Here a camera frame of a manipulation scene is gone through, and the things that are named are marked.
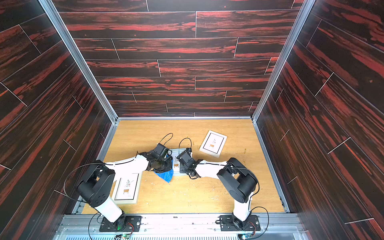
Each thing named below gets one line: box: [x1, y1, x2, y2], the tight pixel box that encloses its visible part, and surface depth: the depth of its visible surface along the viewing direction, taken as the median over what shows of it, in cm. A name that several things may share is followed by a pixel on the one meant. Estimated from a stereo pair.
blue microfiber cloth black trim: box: [154, 169, 174, 183], surface depth 88 cm
